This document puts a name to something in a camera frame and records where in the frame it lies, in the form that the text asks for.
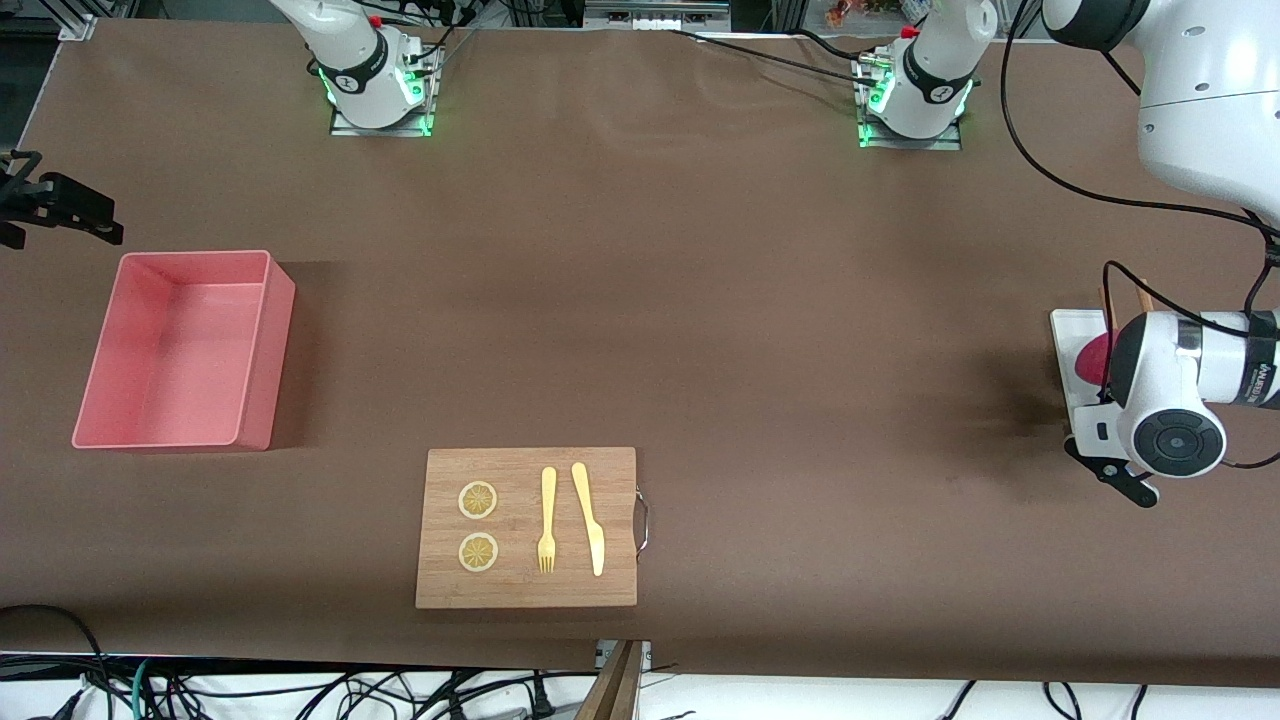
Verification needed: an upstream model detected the red and grey cloth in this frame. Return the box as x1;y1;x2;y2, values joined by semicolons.
1075;333;1119;389

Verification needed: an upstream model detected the pink plastic bin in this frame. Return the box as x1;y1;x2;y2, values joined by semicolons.
71;250;297;453

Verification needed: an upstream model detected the wooden cutting board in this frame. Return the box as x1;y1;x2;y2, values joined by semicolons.
415;447;651;610

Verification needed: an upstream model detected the yellow plastic fork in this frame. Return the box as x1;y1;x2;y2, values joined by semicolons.
537;466;558;574

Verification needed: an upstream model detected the grey metal device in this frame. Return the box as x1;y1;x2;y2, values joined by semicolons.
585;0;733;31

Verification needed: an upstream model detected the yellow plastic knife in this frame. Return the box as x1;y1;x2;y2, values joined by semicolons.
571;461;606;578

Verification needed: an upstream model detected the brown wooden beam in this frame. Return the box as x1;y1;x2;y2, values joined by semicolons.
575;640;646;720

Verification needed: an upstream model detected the colourful toy pile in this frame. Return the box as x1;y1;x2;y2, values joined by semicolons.
825;0;926;26

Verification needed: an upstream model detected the white rectangular tray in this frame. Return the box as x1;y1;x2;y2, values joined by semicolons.
1050;309;1113;421

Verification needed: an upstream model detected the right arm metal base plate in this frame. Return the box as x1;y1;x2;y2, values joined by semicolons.
330;45;441;138

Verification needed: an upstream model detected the thick black cable loop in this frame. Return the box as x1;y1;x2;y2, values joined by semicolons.
0;603;111;720

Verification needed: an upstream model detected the black cable on table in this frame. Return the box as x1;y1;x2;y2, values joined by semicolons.
668;28;891;89

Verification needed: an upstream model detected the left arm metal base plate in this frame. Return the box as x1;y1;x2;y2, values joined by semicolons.
855;55;966;151

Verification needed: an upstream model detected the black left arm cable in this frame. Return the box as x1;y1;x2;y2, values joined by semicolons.
1000;0;1280;471

